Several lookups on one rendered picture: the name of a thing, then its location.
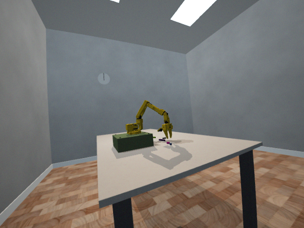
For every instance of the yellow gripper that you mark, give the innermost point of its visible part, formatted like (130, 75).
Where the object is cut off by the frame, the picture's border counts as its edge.
(166, 127)

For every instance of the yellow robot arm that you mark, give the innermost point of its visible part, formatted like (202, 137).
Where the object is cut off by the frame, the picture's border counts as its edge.
(133, 128)

